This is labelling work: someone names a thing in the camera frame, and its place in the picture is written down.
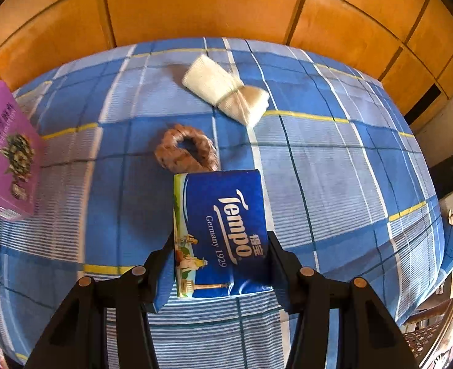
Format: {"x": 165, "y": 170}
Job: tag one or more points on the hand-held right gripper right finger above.
{"x": 278, "y": 276}

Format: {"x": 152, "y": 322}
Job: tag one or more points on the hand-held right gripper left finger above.
{"x": 165, "y": 292}

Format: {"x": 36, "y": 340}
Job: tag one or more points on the blue tissue pack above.
{"x": 222, "y": 219}

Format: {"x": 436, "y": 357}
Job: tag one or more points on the blue plaid bed sheet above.
{"x": 326, "y": 161}

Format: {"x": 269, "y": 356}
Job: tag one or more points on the pink satin scrunchie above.
{"x": 168, "y": 153}

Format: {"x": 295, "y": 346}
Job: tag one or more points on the brown plastic basket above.
{"x": 422, "y": 338}

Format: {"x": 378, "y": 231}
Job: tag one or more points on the purple snack box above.
{"x": 7, "y": 153}

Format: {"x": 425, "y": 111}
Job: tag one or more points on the beige rolled cloth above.
{"x": 211, "y": 77}

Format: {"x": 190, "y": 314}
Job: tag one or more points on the wooden panel headboard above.
{"x": 211, "y": 4}

